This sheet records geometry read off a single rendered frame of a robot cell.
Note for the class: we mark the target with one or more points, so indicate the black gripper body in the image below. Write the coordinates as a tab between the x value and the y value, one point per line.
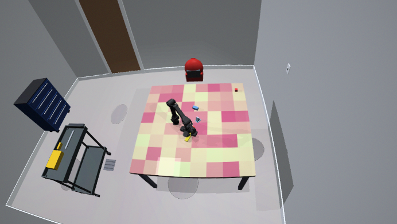
183	128

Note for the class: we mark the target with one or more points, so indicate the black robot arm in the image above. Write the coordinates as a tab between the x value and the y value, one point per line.
175	118

